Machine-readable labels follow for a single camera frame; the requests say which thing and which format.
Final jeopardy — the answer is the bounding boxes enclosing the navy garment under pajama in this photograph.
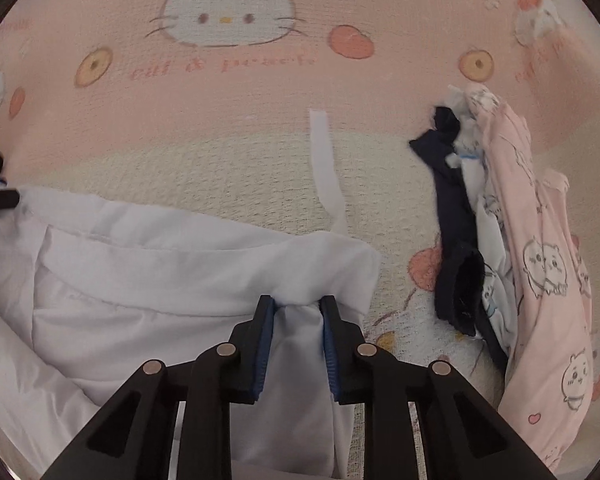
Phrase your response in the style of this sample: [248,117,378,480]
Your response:
[410,106,508,372]

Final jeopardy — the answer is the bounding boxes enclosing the white shirt navy trim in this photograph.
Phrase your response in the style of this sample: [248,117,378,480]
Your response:
[0,110,380,477]

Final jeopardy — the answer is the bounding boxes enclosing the pink cream Hello Kitty blanket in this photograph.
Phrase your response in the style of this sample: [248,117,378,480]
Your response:
[0,0,600,479]

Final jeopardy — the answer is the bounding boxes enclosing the pink cartoon print pajama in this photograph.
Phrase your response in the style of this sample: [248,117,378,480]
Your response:
[446,84,594,470]

